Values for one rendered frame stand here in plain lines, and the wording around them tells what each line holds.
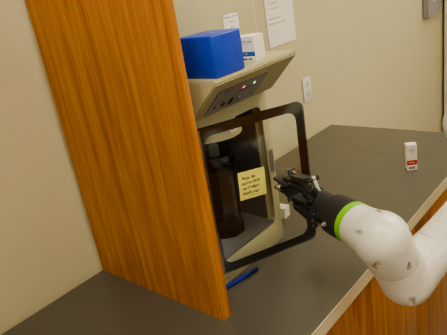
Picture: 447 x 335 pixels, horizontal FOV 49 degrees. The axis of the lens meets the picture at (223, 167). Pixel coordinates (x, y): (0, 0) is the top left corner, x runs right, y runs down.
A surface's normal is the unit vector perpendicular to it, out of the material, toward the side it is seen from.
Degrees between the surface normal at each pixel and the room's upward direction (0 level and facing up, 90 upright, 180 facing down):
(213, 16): 90
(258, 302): 0
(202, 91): 90
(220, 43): 90
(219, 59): 90
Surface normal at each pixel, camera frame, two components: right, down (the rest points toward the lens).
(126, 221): -0.64, 0.37
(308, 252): -0.16, -0.92
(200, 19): 0.75, 0.12
